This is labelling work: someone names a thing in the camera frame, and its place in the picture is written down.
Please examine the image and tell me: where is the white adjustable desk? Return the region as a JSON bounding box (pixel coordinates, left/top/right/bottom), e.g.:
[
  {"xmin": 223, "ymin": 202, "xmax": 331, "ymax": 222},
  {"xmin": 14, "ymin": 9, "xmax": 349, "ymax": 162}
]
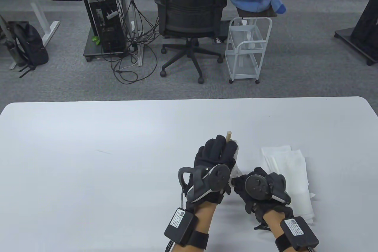
[{"xmin": 0, "ymin": 0, "xmax": 60, "ymax": 47}]

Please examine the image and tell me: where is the black tracking controller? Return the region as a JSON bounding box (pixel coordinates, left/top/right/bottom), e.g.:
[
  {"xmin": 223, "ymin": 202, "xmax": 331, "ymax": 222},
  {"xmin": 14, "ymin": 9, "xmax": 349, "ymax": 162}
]
[
  {"xmin": 245, "ymin": 174, "xmax": 292, "ymax": 205},
  {"xmin": 178, "ymin": 163, "xmax": 231, "ymax": 204}
]

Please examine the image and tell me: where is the black office chair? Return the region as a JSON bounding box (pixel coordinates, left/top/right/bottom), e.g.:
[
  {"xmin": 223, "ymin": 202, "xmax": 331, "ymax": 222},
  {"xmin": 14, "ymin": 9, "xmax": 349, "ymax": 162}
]
[{"xmin": 154, "ymin": 0, "xmax": 228, "ymax": 84}]

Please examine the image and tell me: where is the black rolling base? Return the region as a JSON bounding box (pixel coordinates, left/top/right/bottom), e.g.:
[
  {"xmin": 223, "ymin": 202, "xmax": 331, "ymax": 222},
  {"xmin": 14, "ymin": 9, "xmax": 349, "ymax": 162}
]
[{"xmin": 83, "ymin": 30, "xmax": 130, "ymax": 62}]

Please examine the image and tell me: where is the person's left hand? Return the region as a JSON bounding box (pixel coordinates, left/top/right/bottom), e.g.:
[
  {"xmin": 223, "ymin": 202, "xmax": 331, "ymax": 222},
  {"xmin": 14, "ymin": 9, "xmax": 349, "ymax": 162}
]
[{"xmin": 186, "ymin": 135, "xmax": 239, "ymax": 205}]

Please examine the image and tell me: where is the person's right hand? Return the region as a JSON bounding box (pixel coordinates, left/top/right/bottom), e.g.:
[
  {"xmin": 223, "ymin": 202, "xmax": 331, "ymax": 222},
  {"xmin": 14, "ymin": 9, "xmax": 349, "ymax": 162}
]
[{"xmin": 231, "ymin": 167, "xmax": 295, "ymax": 223}]

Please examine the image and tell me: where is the brown wooden board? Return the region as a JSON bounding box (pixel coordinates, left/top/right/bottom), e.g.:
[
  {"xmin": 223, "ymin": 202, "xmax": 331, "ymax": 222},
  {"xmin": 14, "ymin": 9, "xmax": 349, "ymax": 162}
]
[{"xmin": 237, "ymin": 7, "xmax": 278, "ymax": 18}]

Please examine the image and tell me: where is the pile of paper towel sheets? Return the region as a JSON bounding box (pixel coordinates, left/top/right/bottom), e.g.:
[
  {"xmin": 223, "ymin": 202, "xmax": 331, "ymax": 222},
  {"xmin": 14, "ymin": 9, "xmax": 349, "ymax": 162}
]
[{"xmin": 261, "ymin": 145, "xmax": 316, "ymax": 224}]

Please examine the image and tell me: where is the black computer tower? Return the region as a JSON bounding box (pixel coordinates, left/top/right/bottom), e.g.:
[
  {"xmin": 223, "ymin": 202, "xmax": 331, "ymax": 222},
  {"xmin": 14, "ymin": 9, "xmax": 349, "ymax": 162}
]
[{"xmin": 89, "ymin": 0, "xmax": 127, "ymax": 54}]

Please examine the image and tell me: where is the black floor stand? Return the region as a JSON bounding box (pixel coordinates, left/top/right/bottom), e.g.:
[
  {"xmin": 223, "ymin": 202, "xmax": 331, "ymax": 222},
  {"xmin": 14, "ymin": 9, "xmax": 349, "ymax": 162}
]
[{"xmin": 334, "ymin": 0, "xmax": 378, "ymax": 66}]

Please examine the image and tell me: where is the person's left forearm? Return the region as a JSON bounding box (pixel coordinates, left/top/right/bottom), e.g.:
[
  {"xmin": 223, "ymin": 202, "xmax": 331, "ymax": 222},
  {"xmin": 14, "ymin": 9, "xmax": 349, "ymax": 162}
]
[{"xmin": 174, "ymin": 202, "xmax": 217, "ymax": 252}]

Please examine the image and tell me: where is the white rolling cart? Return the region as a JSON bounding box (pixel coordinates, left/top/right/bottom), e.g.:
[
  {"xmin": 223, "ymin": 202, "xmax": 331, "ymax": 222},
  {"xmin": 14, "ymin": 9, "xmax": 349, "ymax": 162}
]
[{"xmin": 225, "ymin": 17, "xmax": 273, "ymax": 84}]

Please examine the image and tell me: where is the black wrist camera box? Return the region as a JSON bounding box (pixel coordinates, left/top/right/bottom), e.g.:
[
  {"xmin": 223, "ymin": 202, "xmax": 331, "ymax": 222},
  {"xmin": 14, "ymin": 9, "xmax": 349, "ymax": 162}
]
[
  {"xmin": 275, "ymin": 216, "xmax": 320, "ymax": 252},
  {"xmin": 164, "ymin": 207, "xmax": 209, "ymax": 249}
]

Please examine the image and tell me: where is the black backpack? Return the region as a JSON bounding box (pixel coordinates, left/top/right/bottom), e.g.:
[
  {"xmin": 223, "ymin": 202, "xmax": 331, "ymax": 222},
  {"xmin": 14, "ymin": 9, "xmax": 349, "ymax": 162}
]
[{"xmin": 7, "ymin": 21, "xmax": 49, "ymax": 78}]

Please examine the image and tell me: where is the tangle of black cables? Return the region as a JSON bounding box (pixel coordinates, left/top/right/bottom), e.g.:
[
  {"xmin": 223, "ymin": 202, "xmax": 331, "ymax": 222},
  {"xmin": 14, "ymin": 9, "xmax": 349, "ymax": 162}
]
[{"xmin": 100, "ymin": 0, "xmax": 161, "ymax": 84}]

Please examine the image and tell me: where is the white paper towel roll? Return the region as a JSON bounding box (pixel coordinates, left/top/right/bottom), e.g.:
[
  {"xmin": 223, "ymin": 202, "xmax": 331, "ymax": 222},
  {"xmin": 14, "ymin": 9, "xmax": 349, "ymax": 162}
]
[{"xmin": 230, "ymin": 140, "xmax": 244, "ymax": 181}]

